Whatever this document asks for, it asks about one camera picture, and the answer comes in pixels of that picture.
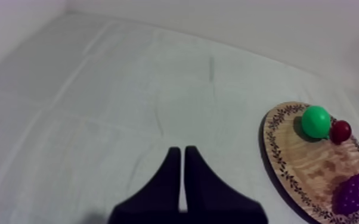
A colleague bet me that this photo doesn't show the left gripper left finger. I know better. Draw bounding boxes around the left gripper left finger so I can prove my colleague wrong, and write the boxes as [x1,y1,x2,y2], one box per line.
[108,147,183,224]

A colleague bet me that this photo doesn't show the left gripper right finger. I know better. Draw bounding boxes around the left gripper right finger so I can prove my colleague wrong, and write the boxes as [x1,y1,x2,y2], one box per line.
[182,145,268,224]

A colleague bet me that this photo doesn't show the round wooden board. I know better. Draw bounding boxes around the round wooden board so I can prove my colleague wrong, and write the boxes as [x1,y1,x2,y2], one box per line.
[262,101,359,224]

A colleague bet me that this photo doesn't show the green toy pear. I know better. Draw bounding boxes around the green toy pear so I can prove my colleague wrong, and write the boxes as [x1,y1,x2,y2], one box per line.
[301,105,332,140]

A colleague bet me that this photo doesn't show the purple toy grapes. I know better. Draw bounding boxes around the purple toy grapes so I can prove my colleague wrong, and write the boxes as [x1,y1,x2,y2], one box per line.
[334,171,359,216]

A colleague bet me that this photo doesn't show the small red fruit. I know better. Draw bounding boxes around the small red fruit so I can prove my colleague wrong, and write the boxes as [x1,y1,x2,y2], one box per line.
[330,120,352,145]

